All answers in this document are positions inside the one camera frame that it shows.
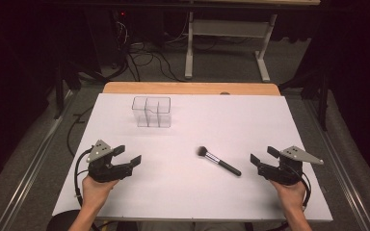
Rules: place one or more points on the metal floor rail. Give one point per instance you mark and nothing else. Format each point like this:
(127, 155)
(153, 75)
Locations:
(343, 179)
(29, 179)

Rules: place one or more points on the dark metal stand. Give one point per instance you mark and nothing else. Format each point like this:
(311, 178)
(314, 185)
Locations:
(59, 93)
(323, 102)

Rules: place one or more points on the person's right hand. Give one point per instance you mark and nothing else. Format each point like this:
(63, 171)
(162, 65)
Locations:
(290, 194)

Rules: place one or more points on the dark computer case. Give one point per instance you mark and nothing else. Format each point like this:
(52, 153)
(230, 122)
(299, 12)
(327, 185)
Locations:
(106, 38)

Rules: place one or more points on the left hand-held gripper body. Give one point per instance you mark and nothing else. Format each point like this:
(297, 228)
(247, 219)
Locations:
(104, 170)

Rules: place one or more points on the wooden table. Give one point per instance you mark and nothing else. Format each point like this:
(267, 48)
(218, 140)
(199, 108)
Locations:
(189, 88)

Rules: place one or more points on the black round stool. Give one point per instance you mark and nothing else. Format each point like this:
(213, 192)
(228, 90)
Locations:
(61, 221)

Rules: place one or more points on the white board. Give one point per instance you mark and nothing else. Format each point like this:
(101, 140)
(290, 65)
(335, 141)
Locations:
(189, 199)

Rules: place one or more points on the clear plastic organizer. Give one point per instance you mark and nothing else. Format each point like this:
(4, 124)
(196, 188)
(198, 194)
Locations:
(152, 112)

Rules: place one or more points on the person's grey pants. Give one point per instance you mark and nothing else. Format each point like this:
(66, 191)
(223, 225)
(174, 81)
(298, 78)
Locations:
(189, 226)

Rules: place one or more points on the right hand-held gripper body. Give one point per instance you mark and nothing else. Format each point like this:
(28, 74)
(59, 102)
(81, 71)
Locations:
(282, 173)

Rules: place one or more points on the person's left hand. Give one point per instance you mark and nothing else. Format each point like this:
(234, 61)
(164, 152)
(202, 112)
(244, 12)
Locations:
(95, 192)

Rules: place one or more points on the black makeup brush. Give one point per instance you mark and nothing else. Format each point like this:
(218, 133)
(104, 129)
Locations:
(224, 166)

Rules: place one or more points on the white desk frame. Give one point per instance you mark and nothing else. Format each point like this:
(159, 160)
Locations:
(228, 28)

